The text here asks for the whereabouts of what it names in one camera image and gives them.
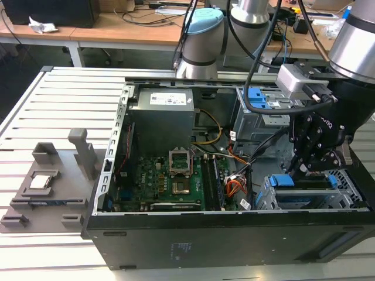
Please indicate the green motherboard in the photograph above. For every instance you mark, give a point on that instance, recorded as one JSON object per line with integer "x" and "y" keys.
{"x": 152, "y": 178}

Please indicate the grey power supply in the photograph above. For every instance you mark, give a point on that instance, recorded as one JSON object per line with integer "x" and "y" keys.
{"x": 161, "y": 123}

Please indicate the black box on desk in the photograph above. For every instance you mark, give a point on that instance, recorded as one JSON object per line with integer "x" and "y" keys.
{"x": 52, "y": 11}

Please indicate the small black device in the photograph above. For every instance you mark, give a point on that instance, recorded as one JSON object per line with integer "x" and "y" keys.
{"x": 300, "y": 25}

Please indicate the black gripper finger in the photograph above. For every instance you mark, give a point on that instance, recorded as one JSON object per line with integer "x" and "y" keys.
{"x": 325, "y": 159}
{"x": 301, "y": 140}

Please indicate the crumpled white paper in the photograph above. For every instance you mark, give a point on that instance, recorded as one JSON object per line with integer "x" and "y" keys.
{"x": 41, "y": 26}

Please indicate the blue cardboard box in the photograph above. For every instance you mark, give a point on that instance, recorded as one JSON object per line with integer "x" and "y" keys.
{"x": 347, "y": 13}

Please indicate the RAM stick in motherboard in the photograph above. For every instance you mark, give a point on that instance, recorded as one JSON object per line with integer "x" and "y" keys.
{"x": 219, "y": 184}

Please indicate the metal drive cage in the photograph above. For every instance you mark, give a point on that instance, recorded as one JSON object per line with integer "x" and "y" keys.
{"x": 255, "y": 126}

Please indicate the black RAM slot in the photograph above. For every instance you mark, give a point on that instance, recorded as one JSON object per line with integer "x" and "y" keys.
{"x": 207, "y": 184}

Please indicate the CPU socket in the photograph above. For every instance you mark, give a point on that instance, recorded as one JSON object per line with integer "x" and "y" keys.
{"x": 180, "y": 188}

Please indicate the silver CPU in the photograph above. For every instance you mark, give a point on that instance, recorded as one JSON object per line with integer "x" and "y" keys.
{"x": 39, "y": 181}

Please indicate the blue drive cage latch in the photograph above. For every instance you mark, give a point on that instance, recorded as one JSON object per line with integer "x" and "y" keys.
{"x": 259, "y": 99}

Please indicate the grey parts rack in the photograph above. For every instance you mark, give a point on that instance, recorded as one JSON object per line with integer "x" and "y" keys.
{"x": 67, "y": 187}

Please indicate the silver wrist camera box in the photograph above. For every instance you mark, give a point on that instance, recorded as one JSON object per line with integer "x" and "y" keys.
{"x": 296, "y": 80}

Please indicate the black graphics card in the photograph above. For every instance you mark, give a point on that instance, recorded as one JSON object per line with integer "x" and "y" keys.
{"x": 175, "y": 206}

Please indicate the metal disk bay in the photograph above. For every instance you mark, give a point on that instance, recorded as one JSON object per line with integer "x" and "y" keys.
{"x": 345, "y": 193}

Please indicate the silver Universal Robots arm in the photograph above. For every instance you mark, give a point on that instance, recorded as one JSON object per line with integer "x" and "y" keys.
{"x": 202, "y": 44}

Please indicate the hard disk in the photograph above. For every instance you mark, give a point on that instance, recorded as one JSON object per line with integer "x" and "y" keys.
{"x": 301, "y": 196}

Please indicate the black PC case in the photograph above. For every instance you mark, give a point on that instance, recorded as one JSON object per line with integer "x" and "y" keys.
{"x": 205, "y": 240}

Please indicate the white label tag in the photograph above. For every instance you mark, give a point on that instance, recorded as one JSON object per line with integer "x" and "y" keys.
{"x": 233, "y": 136}
{"x": 245, "y": 204}

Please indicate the clear plastic bag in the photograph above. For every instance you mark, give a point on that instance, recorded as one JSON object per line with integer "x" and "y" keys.
{"x": 334, "y": 29}

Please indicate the wooden desk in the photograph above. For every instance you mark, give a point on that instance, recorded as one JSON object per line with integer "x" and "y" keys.
{"x": 38, "y": 33}
{"x": 140, "y": 35}

